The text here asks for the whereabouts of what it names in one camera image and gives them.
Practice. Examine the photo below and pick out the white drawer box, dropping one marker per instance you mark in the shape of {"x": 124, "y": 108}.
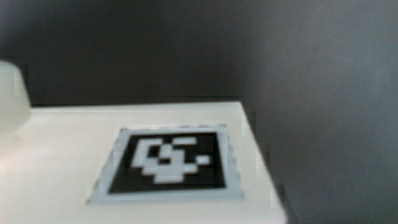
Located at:
{"x": 148, "y": 164}

